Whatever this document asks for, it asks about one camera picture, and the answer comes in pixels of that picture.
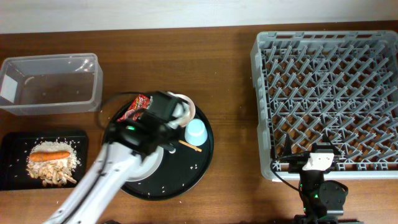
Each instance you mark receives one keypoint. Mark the orange carrot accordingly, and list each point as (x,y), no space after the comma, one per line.
(48,156)

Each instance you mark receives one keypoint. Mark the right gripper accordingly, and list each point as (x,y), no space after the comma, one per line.
(296,164)

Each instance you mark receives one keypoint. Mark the white dinner plate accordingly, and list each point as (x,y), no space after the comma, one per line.
(143,168)

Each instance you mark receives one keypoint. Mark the clear plastic bin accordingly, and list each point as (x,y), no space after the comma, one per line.
(51,84)

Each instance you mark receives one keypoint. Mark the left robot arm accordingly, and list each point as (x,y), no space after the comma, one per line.
(133,150)

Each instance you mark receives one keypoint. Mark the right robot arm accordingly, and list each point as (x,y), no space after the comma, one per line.
(322,199)

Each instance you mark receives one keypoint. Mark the round black serving tray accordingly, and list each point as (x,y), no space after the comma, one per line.
(178,172)

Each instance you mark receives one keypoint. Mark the red snack wrapper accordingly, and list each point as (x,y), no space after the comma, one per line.
(140,103)

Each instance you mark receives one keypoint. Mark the wooden chopstick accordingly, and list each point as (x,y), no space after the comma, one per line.
(190,146)

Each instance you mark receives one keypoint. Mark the light blue cup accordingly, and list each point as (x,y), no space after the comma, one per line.
(196,133)

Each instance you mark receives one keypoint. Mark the rice and food scraps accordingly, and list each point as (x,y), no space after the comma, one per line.
(58,172)

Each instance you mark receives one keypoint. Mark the pink shallow bowl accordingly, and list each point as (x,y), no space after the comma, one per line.
(192,109)

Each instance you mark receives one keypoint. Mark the black rectangular tray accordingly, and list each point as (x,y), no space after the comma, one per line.
(15,150)

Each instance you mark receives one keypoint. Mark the grey dishwasher rack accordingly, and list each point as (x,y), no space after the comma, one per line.
(341,82)

